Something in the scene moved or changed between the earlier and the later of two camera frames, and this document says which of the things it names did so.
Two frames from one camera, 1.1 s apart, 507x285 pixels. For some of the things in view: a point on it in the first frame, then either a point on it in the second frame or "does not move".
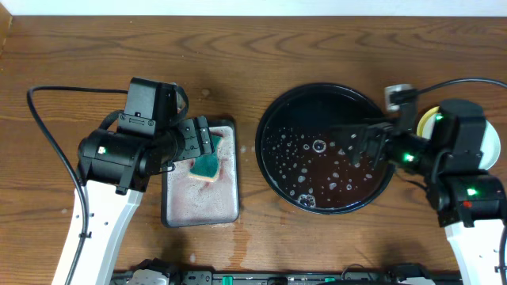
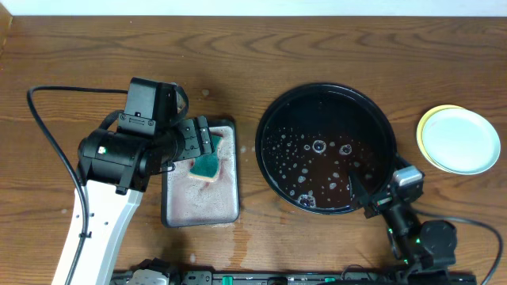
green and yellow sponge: x=205 y=166 does not move
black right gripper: x=380 y=133 → x=361 y=197
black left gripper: x=200 y=138 does not move
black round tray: x=301 y=158 does not move
